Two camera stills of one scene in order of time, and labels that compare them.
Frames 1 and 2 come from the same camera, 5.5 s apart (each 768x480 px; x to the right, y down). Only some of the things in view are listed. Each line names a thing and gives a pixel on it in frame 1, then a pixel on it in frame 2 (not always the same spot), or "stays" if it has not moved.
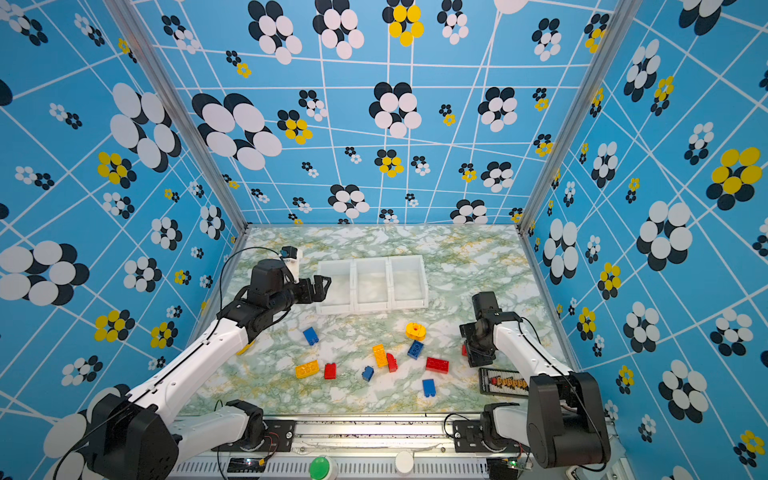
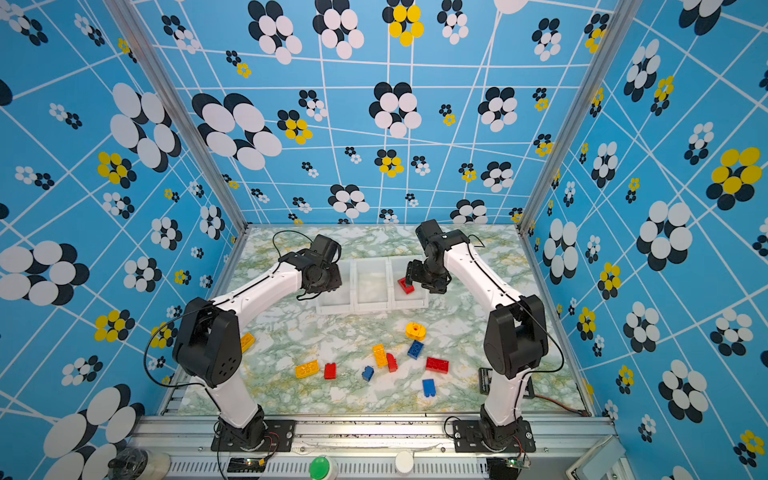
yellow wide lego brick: (307, 370) stays
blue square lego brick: (415, 350) stays
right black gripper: (475, 356) -> (414, 275)
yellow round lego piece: (415, 331) stays
